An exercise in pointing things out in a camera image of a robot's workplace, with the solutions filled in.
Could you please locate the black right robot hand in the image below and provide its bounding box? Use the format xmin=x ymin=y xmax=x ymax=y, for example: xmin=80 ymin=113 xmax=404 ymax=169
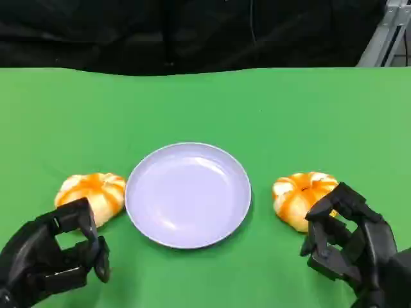
xmin=300 ymin=182 xmax=399 ymax=308

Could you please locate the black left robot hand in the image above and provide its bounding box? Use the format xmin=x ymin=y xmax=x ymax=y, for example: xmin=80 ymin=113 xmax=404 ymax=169
xmin=0 ymin=197 xmax=112 ymax=308

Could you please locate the orange and white toy bread roll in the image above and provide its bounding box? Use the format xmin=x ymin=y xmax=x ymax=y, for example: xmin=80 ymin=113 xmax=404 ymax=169
xmin=272 ymin=171 xmax=340 ymax=234
xmin=53 ymin=172 xmax=127 ymax=229

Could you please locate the lilac plate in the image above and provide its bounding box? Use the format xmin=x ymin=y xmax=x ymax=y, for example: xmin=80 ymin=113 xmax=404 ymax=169
xmin=124 ymin=142 xmax=252 ymax=250

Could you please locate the green table cloth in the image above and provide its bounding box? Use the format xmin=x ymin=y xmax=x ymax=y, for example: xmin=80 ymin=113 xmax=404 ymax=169
xmin=0 ymin=66 xmax=411 ymax=308

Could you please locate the black backdrop curtain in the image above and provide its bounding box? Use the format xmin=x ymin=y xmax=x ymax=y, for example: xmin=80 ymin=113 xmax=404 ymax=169
xmin=0 ymin=0 xmax=391 ymax=76

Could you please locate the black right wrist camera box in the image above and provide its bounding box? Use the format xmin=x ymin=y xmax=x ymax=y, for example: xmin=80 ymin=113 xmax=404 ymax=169
xmin=394 ymin=246 xmax=411 ymax=308

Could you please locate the grey metal frame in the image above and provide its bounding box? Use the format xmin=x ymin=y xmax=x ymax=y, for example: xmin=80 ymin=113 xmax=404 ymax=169
xmin=356 ymin=0 xmax=411 ymax=67

